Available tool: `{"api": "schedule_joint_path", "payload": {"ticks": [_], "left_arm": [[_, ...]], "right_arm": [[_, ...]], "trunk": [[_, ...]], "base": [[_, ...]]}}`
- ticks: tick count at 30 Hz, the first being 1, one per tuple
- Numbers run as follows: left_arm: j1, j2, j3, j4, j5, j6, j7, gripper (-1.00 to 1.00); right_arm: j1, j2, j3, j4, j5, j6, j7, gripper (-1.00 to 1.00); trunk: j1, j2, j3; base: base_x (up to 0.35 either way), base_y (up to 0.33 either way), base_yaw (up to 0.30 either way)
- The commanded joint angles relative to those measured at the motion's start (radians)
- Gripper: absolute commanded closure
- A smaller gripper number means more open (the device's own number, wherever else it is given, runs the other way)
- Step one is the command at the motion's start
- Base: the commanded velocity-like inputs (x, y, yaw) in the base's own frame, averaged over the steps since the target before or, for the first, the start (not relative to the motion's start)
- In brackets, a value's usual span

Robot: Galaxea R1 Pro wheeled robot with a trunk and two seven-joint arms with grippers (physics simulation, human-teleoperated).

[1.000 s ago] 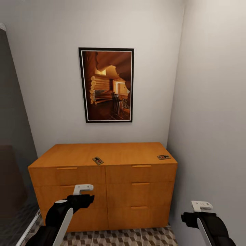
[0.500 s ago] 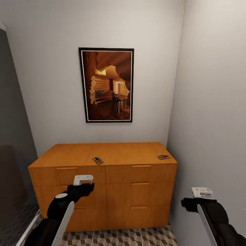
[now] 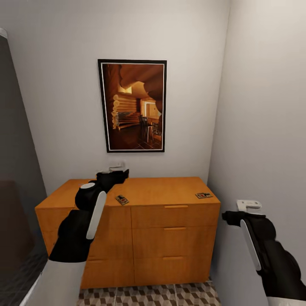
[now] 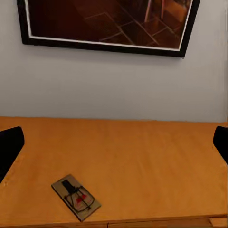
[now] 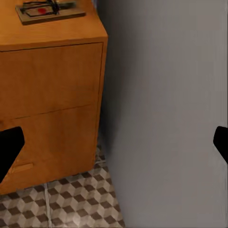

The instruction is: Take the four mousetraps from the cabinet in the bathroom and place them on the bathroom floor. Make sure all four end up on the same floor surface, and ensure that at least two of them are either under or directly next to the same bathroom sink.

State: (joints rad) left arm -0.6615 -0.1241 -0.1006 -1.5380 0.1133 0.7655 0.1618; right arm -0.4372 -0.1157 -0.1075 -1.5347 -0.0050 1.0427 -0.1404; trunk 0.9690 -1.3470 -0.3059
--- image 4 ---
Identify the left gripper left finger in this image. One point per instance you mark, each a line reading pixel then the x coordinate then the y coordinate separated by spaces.
pixel 11 142

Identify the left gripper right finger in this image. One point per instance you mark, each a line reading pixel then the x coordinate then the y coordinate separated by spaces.
pixel 220 141

